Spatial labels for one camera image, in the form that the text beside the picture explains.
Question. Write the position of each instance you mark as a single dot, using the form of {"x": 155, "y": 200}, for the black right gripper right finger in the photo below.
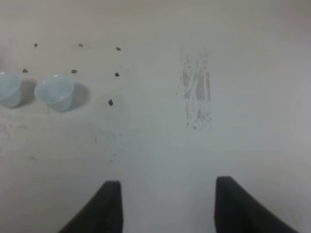
{"x": 236, "y": 211}

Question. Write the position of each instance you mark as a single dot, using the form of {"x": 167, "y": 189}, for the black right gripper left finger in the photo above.
{"x": 102, "y": 214}

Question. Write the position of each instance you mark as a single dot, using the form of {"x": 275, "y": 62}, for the right light blue teacup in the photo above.
{"x": 56, "y": 92}

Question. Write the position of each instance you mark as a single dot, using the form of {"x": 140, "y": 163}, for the light blue teacup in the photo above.
{"x": 10, "y": 90}
{"x": 56, "y": 92}

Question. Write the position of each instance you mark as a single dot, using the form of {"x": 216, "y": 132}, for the left light blue teacup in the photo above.
{"x": 10, "y": 90}

